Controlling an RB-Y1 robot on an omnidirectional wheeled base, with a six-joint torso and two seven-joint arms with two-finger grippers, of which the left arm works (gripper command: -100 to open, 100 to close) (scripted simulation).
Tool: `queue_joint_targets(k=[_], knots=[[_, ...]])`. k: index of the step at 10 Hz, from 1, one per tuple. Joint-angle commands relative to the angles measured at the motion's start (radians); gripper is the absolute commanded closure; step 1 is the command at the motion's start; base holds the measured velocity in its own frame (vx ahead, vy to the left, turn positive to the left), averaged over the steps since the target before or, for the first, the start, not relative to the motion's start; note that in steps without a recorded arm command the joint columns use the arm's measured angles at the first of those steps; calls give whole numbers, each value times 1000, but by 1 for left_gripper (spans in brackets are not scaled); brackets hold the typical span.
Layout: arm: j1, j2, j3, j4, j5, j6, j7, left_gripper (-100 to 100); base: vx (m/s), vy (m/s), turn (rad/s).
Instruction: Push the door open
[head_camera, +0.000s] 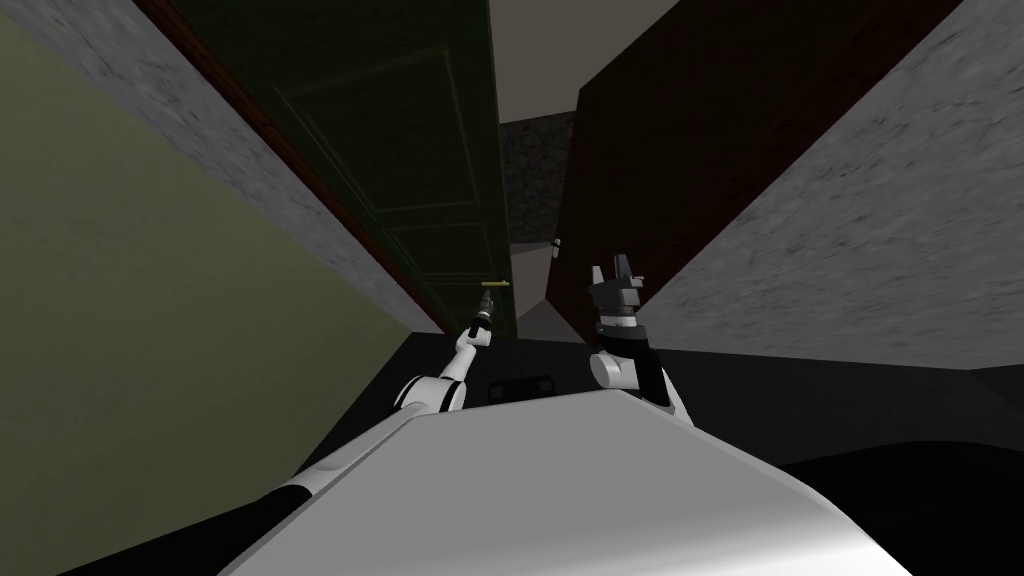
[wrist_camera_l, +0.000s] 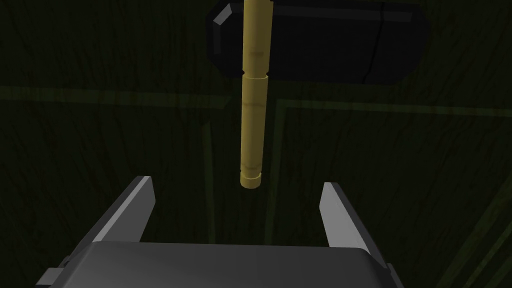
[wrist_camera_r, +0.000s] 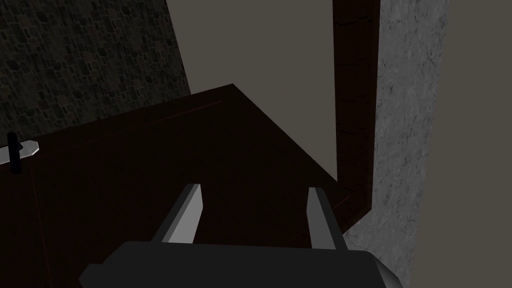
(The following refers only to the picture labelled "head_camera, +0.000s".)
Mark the dark brown door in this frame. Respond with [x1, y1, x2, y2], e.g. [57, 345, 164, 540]
[545, 0, 964, 347]

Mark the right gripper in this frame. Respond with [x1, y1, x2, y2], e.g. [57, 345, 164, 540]
[588, 254, 646, 323]

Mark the dark green door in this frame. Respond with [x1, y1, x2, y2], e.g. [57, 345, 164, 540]
[169, 0, 514, 338]

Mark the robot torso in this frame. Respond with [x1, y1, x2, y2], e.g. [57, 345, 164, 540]
[214, 373, 915, 576]

